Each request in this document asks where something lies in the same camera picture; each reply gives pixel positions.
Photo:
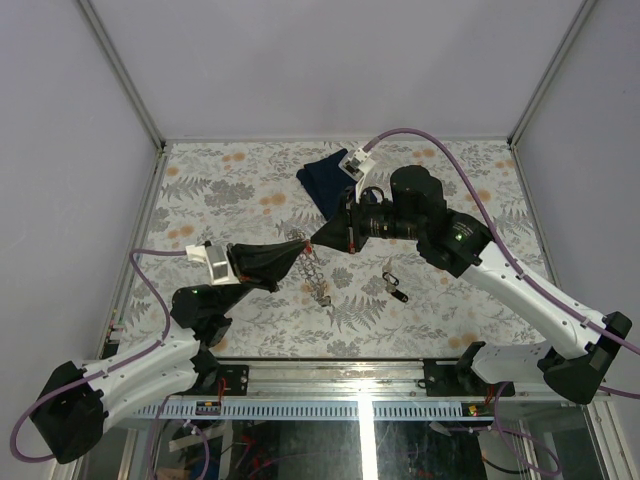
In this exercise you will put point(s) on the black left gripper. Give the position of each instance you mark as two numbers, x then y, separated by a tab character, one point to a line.
263	267

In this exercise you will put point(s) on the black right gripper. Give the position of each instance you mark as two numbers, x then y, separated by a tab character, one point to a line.
338	232

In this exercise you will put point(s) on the steel disc with keyrings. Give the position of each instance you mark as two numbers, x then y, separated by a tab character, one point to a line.
309	269

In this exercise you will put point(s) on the silver key black tag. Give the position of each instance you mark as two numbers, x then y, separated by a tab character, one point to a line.
392	283

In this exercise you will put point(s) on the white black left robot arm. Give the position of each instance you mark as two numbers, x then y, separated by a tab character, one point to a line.
79	403

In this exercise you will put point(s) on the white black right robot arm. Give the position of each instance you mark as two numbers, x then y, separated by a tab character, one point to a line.
579	343

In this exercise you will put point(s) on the dark blue folded cloth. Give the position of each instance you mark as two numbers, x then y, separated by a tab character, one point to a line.
324	181

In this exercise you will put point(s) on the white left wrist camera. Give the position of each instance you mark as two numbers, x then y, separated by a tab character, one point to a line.
217	260

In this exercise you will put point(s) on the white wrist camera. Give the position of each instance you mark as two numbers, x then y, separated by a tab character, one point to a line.
217	260
357	164

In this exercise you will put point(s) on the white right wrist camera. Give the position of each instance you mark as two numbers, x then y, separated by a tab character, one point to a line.
357	164

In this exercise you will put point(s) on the white slotted cable duct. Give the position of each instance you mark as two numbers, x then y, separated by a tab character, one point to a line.
305	410

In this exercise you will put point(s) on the aluminium mounting rail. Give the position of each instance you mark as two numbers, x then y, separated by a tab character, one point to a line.
338	379

